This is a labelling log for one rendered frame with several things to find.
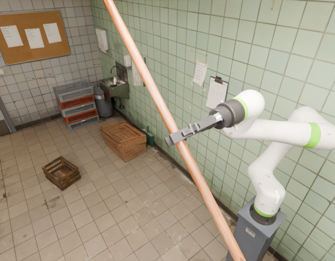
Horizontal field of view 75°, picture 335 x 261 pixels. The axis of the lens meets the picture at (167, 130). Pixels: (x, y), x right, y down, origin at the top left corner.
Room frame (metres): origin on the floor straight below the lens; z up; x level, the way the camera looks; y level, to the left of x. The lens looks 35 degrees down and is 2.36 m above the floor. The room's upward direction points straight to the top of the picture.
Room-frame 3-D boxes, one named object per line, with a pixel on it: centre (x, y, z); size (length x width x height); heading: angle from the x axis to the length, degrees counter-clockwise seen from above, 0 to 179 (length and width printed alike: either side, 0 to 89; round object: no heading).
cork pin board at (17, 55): (3.82, 2.19, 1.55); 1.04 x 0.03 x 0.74; 126
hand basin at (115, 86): (3.59, 0.93, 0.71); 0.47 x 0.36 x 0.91; 36
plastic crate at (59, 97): (3.68, 1.69, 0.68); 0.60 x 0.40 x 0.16; 126
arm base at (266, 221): (0.83, -0.61, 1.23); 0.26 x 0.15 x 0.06; 130
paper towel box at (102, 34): (4.06, 1.13, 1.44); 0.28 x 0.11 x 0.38; 36
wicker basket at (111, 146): (2.81, 0.71, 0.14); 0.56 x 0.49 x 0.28; 42
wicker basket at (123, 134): (2.81, 0.70, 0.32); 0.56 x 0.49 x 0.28; 44
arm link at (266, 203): (0.80, -0.56, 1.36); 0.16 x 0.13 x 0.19; 3
